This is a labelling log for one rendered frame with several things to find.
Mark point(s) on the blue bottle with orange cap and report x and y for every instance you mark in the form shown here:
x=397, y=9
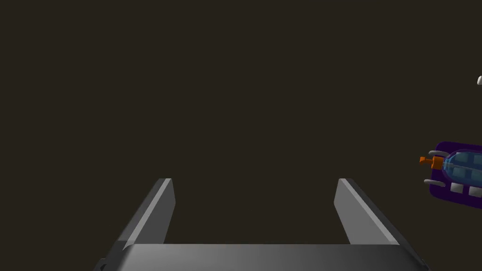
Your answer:
x=453, y=165

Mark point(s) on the purple box with pale squares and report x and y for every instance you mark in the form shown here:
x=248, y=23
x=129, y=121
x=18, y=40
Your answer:
x=452, y=194

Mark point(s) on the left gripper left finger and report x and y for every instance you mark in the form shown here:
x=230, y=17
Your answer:
x=152, y=218

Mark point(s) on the small white object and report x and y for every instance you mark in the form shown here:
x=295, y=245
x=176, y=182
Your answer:
x=479, y=80

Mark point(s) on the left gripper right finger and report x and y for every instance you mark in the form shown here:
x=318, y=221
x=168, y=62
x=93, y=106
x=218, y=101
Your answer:
x=363, y=218

